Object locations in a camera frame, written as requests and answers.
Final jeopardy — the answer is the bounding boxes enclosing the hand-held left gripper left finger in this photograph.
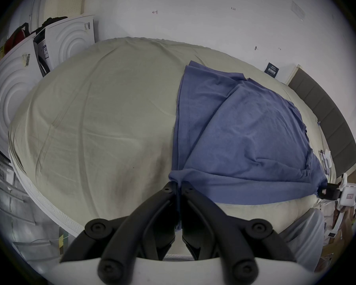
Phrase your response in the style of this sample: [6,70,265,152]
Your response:
[61,181,178,283]

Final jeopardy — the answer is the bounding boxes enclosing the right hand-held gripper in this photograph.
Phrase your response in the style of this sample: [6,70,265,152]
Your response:
[316,173,356,216]

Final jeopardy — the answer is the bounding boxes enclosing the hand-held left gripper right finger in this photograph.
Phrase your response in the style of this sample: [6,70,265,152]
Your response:
[178,181,297,283]

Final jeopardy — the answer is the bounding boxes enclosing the blue shirt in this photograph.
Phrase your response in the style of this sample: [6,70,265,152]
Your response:
[168,60,328,205]

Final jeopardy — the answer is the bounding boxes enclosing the person's legs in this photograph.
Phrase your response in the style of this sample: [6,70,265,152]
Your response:
[280,209,326,273]

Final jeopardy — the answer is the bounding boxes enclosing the grey padded headboard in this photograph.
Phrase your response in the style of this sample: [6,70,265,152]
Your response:
[288,67,356,174]

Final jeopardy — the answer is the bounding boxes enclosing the bed with beige sheet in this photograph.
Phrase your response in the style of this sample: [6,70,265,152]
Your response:
[8,37,337,238]

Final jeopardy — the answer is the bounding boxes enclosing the small dark card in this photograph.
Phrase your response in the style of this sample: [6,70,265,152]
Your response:
[264,62,280,78]

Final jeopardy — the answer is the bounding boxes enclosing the white washing machine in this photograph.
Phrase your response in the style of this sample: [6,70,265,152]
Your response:
[0,34,48,160]
[33,14,95,78]

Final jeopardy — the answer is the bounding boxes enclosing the cream perforated foam pad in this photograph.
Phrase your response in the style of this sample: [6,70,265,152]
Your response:
[43,0,86,20]

